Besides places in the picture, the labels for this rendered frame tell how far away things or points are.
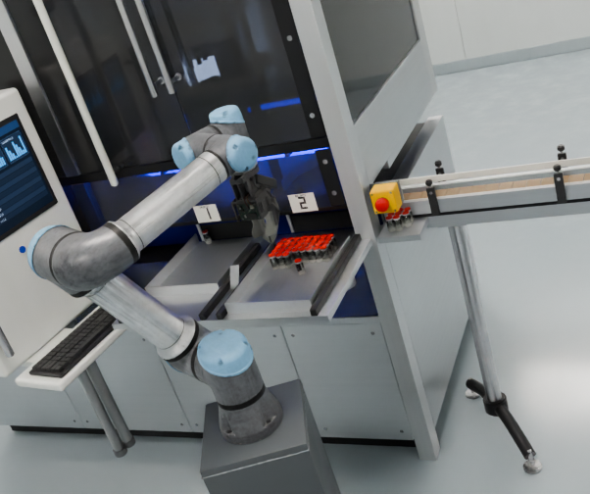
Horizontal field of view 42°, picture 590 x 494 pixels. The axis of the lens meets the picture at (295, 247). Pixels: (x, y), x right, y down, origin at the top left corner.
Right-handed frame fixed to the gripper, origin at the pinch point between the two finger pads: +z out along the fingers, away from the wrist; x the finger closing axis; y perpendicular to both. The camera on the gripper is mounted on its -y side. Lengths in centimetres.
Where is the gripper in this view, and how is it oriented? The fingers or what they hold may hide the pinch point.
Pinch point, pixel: (271, 236)
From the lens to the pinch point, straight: 195.4
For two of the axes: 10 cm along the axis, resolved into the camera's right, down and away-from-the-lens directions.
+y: -3.5, 5.0, -7.9
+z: 2.8, 8.6, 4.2
